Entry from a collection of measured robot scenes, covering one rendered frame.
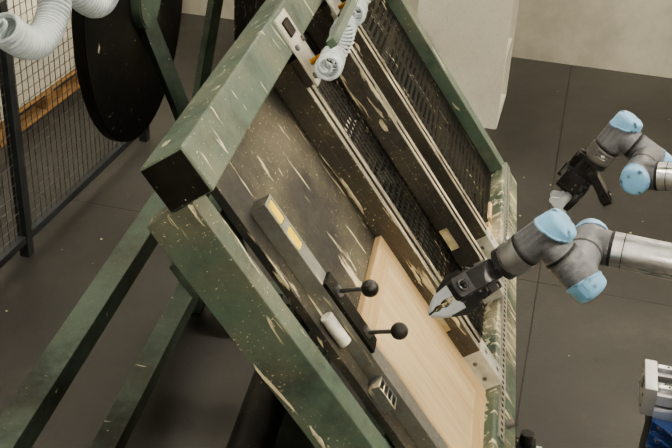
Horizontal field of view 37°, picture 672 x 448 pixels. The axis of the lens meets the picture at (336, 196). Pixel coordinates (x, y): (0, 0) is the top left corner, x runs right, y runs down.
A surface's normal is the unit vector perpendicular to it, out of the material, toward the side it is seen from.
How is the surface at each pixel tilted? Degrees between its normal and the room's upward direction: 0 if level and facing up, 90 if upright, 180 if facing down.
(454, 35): 90
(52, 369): 0
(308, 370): 90
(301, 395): 90
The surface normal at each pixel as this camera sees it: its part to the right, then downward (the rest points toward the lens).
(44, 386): 0.05, -0.88
